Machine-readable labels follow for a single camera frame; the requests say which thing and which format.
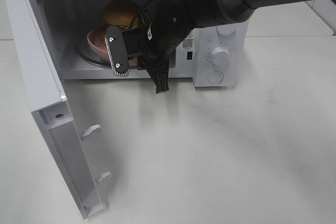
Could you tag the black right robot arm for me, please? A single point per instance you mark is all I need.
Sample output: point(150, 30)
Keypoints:
point(238, 11)

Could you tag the pink round plate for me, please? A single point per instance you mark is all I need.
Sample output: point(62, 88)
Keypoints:
point(96, 43)

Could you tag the lower white round knob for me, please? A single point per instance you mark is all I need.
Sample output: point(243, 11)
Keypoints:
point(220, 56)

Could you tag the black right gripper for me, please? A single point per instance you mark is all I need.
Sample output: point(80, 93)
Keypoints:
point(154, 40)

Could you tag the white microwave oven body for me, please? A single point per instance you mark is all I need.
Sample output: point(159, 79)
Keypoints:
point(54, 41)

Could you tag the burger with lettuce and cheese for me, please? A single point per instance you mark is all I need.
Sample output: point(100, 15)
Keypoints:
point(120, 13)

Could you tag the white microwave door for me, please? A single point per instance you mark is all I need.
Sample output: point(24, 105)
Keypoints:
point(50, 108)

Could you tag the upper white round knob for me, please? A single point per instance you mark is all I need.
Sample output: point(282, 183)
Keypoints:
point(225, 30)

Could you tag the round white door button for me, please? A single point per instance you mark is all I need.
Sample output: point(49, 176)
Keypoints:
point(215, 77)

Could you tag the white round knob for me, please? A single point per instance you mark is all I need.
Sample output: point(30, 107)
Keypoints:
point(220, 56)
point(225, 30)

